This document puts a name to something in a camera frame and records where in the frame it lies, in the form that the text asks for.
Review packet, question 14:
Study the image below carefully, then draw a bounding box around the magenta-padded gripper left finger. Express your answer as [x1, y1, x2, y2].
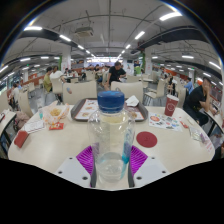
[54, 145, 98, 189]

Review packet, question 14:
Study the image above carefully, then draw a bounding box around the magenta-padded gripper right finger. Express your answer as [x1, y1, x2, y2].
[128, 145, 171, 188]

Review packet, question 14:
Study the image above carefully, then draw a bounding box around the clear blue-capped water bottle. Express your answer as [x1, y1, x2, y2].
[87, 90, 137, 184]

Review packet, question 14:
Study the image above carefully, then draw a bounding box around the flat round red coaster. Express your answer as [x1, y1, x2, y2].
[135, 130, 158, 149]

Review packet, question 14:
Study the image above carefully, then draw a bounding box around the colourful printed flyer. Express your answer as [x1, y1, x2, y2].
[147, 112, 184, 133]

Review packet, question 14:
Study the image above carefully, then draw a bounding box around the dark brown food tray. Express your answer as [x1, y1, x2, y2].
[70, 97, 149, 123]

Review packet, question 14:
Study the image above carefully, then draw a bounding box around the printed paper tray liner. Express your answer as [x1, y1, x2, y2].
[74, 99, 145, 121]

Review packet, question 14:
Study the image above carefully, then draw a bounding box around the crumpled food wrapper bag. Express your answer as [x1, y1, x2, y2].
[43, 101, 71, 126]

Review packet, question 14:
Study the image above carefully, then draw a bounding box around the small red sachet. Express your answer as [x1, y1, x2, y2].
[179, 119, 190, 130]

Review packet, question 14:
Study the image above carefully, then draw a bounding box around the white paper napkin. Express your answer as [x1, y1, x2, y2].
[124, 95, 140, 108]

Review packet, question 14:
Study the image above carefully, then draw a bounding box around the white receipt paper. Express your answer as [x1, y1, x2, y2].
[23, 119, 46, 134]

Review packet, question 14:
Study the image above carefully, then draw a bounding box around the clear plastic packet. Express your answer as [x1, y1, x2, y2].
[188, 125, 204, 143]

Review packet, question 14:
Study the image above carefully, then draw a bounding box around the red paper drink cup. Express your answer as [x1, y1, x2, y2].
[164, 94, 180, 117]

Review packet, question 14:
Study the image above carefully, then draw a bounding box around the red box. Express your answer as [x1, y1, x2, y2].
[13, 130, 30, 149]

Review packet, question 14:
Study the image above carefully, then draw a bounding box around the beige chair with round hole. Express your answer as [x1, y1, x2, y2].
[110, 80, 145, 104]
[62, 79, 98, 106]

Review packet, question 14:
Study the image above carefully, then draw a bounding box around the group of beige chairs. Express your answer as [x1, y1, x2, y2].
[0, 69, 188, 118]

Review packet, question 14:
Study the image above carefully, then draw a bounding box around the person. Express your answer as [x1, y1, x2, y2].
[182, 77, 218, 127]
[133, 60, 143, 76]
[184, 77, 195, 94]
[103, 61, 128, 91]
[49, 65, 67, 84]
[42, 66, 54, 94]
[11, 82, 21, 108]

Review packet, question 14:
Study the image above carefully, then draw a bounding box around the cream cafeteria table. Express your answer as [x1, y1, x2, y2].
[0, 109, 17, 138]

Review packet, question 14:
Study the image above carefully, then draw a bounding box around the ceiling air unit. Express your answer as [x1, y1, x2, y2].
[74, 26, 95, 38]

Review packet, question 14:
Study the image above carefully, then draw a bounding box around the group of ceiling lights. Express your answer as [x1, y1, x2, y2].
[0, 11, 223, 79]

